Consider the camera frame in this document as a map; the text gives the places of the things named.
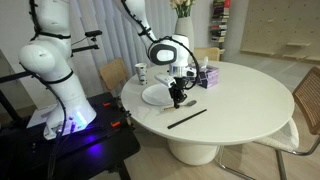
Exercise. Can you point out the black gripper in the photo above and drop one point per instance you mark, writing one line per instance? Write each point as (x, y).
(177, 92)

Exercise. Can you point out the wooden handled metal spoon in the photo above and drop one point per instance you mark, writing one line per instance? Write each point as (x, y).
(189, 104)

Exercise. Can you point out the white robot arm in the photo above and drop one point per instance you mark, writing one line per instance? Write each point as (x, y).
(47, 53)

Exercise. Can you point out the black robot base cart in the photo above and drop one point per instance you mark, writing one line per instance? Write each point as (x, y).
(25, 153)

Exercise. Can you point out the white round plate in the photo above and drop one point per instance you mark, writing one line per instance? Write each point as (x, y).
(157, 95)

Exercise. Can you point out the white round table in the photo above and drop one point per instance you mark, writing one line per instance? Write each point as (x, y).
(244, 106)

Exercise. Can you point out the black chopstick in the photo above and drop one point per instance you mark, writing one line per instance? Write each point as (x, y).
(186, 119)

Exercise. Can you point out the purple patterned tissue box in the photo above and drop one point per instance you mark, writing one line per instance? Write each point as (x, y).
(208, 75)

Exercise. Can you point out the white patterned paper cup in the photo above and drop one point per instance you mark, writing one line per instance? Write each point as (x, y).
(141, 69)

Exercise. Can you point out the wooden chair behind table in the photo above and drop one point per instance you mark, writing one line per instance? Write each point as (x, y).
(212, 53)

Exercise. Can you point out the wooden chair near robot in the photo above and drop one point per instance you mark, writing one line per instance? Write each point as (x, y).
(113, 73)

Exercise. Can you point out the tall white vase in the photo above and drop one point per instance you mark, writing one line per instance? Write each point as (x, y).
(185, 26)

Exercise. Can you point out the white flowers in vase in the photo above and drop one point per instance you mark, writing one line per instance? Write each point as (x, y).
(182, 7)

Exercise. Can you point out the stack of books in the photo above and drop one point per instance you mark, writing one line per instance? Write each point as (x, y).
(220, 17)

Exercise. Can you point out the wooden pegboard with shelves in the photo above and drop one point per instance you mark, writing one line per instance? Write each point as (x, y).
(287, 29)

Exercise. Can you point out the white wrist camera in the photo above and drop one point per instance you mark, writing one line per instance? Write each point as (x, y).
(165, 79)

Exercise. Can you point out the orange handled clamp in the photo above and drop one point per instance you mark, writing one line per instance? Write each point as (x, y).
(115, 124)
(106, 104)

